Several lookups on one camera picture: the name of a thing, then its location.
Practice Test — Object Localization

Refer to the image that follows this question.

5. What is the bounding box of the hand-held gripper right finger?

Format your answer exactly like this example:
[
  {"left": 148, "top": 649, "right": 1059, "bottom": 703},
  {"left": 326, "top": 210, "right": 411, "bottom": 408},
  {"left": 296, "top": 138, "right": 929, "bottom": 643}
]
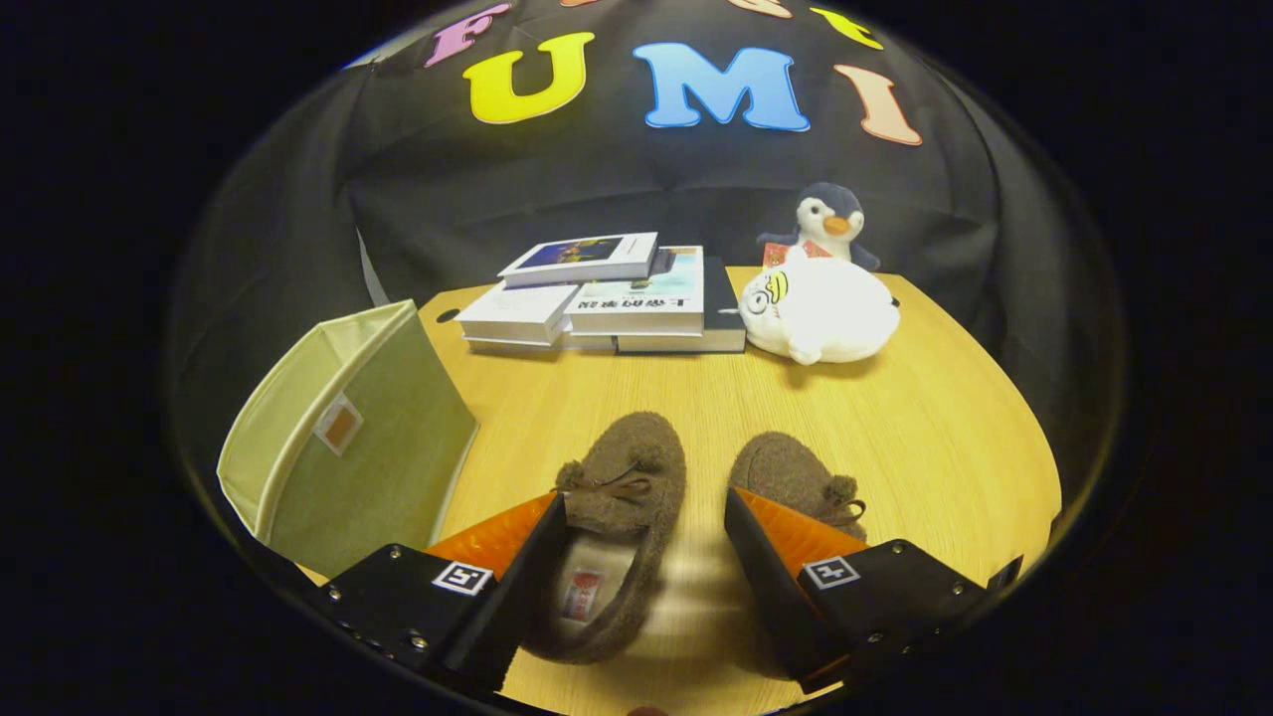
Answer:
[{"left": 723, "top": 487, "right": 994, "bottom": 695}]

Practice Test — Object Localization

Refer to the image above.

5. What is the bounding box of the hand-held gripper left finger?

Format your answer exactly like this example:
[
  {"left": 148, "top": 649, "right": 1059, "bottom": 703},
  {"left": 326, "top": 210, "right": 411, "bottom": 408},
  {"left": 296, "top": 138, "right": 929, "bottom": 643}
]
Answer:
[{"left": 318, "top": 492, "right": 570, "bottom": 694}]

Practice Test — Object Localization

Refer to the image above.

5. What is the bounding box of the brown fuzzy shoe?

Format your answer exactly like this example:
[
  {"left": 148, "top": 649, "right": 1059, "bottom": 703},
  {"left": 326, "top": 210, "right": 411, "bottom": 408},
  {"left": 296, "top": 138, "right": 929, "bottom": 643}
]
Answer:
[
  {"left": 729, "top": 431, "right": 868, "bottom": 543},
  {"left": 522, "top": 411, "right": 688, "bottom": 665}
]

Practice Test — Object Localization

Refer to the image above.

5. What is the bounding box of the green fabric storage box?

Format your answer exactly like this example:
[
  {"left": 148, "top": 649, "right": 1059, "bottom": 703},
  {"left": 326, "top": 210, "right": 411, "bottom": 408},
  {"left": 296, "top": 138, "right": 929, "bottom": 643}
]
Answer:
[{"left": 217, "top": 299, "right": 480, "bottom": 580}]

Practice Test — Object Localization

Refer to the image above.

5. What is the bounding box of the plain white book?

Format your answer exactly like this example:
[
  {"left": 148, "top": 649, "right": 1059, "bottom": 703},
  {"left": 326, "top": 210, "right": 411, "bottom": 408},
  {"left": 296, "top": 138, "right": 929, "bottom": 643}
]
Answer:
[{"left": 455, "top": 282, "right": 580, "bottom": 351}]

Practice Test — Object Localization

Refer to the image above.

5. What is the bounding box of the white round plush toy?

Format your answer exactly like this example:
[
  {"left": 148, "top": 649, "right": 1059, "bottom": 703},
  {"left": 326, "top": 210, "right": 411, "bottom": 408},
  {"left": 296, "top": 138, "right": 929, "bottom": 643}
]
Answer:
[{"left": 738, "top": 246, "right": 902, "bottom": 366}]

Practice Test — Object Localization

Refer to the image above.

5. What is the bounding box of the dark cover book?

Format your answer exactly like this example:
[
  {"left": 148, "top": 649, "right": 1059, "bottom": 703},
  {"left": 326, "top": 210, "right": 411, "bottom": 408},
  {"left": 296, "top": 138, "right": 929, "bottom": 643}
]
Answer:
[{"left": 615, "top": 256, "right": 747, "bottom": 354}]

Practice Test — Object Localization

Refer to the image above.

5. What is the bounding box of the white book with blue picture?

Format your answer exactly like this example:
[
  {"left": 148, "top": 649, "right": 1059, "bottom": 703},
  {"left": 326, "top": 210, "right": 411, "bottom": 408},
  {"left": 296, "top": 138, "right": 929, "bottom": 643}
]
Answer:
[{"left": 497, "top": 232, "right": 659, "bottom": 289}]

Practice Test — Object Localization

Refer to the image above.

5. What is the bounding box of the penguin plush toy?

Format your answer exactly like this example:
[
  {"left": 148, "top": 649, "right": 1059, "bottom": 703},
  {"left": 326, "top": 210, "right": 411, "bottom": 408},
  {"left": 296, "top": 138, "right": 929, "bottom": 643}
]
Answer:
[{"left": 756, "top": 182, "right": 882, "bottom": 272}]

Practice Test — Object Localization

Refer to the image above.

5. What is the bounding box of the black backdrop cloth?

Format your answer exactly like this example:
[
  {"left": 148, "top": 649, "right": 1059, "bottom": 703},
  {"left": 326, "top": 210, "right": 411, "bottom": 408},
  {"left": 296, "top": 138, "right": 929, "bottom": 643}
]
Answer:
[{"left": 169, "top": 0, "right": 1125, "bottom": 478}]

